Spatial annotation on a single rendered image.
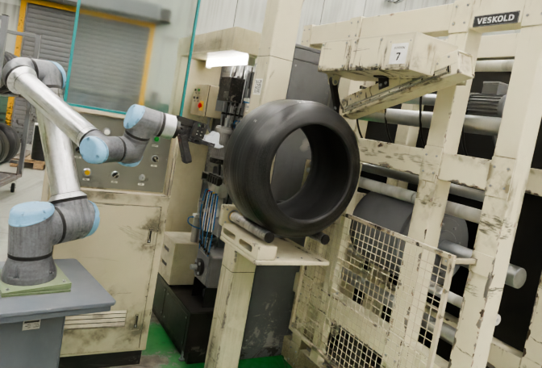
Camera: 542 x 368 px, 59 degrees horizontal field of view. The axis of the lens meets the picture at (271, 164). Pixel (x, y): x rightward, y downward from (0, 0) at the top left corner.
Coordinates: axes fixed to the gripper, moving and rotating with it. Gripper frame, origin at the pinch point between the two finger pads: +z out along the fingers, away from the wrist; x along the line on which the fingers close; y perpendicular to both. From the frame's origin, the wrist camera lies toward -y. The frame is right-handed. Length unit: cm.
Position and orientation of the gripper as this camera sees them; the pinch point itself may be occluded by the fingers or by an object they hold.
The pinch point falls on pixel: (219, 147)
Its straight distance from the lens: 186.5
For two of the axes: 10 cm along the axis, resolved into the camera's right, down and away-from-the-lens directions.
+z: 8.3, 2.4, 5.1
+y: 2.9, -9.6, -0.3
